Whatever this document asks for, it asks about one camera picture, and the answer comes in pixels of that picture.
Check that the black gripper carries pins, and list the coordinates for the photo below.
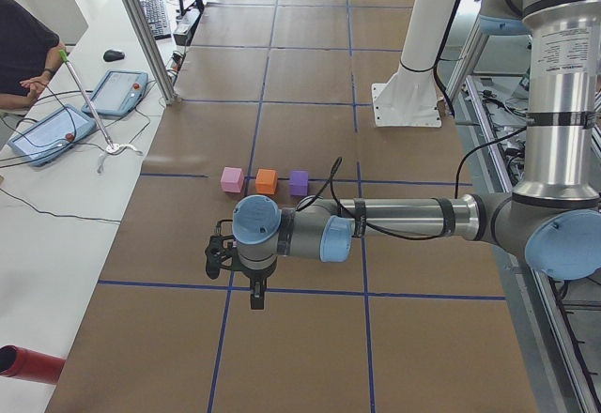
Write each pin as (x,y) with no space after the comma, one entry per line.
(254,275)

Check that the orange foam block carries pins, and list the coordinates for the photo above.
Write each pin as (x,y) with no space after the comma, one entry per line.
(266,181)

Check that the pink foam block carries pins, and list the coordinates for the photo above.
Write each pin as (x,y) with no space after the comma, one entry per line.
(232,179)

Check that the purple foam block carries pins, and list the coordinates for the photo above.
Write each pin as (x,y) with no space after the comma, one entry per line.
(298,183)

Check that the blue teach pendant far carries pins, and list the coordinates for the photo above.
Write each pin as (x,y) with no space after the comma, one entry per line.
(118,92)

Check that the blue teach pendant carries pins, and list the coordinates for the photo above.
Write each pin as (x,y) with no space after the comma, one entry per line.
(52,136)
(118,92)

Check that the red cylinder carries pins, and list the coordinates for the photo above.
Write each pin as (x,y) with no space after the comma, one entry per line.
(25,364)

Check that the blue teach pendant near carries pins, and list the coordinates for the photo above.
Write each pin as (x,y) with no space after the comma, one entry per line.
(52,136)

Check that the black computer mouse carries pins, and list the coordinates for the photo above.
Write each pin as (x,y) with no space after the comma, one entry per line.
(113,55)

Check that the black keyboard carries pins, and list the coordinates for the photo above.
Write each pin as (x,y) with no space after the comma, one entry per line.
(156,18)

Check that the metal rod with green tip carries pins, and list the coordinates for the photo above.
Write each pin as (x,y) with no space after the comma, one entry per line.
(110,145)

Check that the person in dark shirt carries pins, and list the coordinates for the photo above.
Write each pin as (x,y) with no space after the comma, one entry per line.
(30,56)

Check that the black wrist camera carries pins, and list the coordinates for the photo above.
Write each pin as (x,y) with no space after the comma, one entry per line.
(219,250)

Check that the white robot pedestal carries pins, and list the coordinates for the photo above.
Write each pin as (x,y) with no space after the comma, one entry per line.
(409,98)

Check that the aluminium frame post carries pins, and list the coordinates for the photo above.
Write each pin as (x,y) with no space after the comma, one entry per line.
(150,50)

